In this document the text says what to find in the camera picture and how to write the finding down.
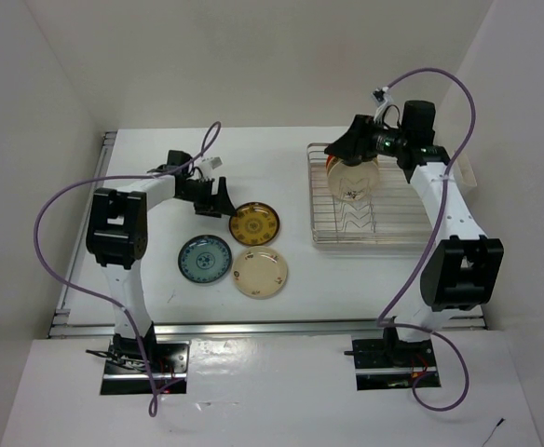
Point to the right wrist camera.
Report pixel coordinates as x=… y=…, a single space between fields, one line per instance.
x=384 y=104

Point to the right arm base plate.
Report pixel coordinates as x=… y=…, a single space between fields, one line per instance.
x=387 y=363

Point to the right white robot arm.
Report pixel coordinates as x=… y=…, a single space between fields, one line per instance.
x=459 y=266

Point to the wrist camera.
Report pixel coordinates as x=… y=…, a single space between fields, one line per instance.
x=384 y=104
x=207 y=166

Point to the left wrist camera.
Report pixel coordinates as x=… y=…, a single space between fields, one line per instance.
x=207 y=166

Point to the beige plate with green brushstroke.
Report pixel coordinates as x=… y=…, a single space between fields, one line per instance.
x=351 y=183

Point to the aluminium frame rail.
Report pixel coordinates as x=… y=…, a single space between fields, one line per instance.
x=330 y=288

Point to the beige plate with flower motifs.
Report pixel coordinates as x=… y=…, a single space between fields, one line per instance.
x=259 y=272

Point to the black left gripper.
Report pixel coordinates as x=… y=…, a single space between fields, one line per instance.
x=210 y=202

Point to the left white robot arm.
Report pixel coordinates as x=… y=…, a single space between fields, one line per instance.
x=117 y=237

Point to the yellow plate with dark rim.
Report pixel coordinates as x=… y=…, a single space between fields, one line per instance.
x=254 y=224

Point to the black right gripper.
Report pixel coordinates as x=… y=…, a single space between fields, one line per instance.
x=356 y=141

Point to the wire dish rack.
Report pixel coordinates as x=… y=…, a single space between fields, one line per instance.
x=389 y=221

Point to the blue floral plate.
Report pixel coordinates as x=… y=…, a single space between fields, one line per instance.
x=204 y=259

